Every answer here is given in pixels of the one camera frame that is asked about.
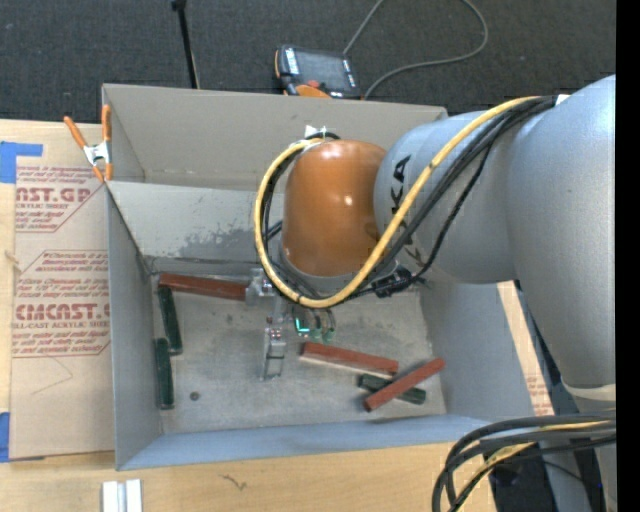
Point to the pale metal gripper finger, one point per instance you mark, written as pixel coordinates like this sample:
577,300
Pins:
276,357
263,360

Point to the grey metal bin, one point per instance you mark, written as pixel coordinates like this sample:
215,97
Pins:
225,360

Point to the red-brown flat block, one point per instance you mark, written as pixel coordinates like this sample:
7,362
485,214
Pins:
350,358
202,286
406,384

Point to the dark green flat block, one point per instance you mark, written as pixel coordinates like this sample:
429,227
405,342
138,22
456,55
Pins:
372,382
170,320
163,375

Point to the brown cardboard board red print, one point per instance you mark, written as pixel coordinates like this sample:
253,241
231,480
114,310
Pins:
60,390

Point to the black cylinder on white bracket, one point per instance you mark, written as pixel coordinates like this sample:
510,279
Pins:
391,286

